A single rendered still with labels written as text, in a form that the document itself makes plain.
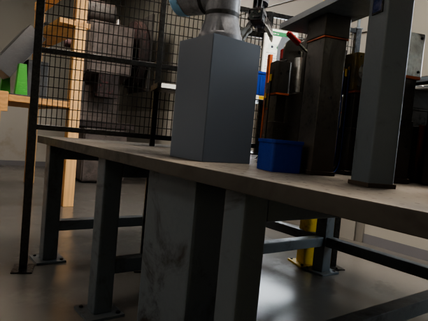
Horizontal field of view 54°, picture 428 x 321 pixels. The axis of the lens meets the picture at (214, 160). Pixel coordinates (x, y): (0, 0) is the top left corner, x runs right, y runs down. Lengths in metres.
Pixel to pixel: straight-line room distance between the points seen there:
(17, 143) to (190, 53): 6.53
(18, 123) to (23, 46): 3.12
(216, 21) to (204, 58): 0.14
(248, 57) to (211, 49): 0.15
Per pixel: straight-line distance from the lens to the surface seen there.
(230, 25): 1.43
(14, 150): 7.81
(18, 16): 7.96
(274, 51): 2.60
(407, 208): 0.70
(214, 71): 1.33
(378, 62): 1.03
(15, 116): 7.79
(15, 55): 4.81
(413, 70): 1.28
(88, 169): 5.93
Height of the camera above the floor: 0.78
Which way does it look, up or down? 3 degrees down
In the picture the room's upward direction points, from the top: 5 degrees clockwise
